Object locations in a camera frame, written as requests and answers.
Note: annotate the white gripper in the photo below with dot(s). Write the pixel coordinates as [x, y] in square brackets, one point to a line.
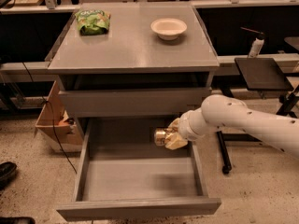
[184, 129]

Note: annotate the orange soda can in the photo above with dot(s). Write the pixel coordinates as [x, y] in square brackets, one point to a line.
[160, 135]

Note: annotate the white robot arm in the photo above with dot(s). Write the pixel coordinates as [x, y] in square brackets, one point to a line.
[219, 111]

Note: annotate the closed grey upper drawer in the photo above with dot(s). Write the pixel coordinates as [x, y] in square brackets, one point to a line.
[126, 103]

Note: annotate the open grey middle drawer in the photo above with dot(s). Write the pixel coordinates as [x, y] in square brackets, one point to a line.
[123, 174]

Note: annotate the grey drawer cabinet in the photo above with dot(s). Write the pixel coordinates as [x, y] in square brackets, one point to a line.
[131, 56]

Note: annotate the black stand with tray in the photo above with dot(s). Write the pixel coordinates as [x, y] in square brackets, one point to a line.
[259, 74]

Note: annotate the cardboard box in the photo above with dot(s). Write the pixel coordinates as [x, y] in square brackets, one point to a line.
[58, 129]

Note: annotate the green chip bag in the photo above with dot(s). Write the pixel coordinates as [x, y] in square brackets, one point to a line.
[93, 22]

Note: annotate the black shoe lower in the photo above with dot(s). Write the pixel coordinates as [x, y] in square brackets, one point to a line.
[17, 220]

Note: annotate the metal workbench rail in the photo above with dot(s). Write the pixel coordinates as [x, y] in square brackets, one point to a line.
[25, 72]

